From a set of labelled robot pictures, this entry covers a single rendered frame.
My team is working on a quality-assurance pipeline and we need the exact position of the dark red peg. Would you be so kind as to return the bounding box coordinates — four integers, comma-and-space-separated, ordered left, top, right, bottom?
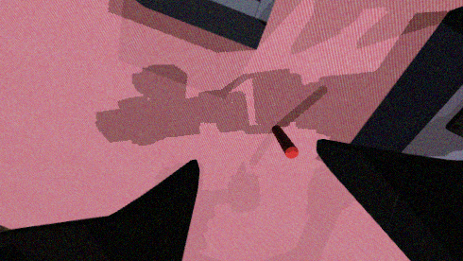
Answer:
272, 125, 299, 159

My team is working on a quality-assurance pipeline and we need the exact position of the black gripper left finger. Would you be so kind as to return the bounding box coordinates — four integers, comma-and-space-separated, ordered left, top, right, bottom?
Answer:
0, 160, 199, 261

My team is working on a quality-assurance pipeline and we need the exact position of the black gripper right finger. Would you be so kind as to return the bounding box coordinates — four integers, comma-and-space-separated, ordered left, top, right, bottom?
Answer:
317, 139, 463, 261

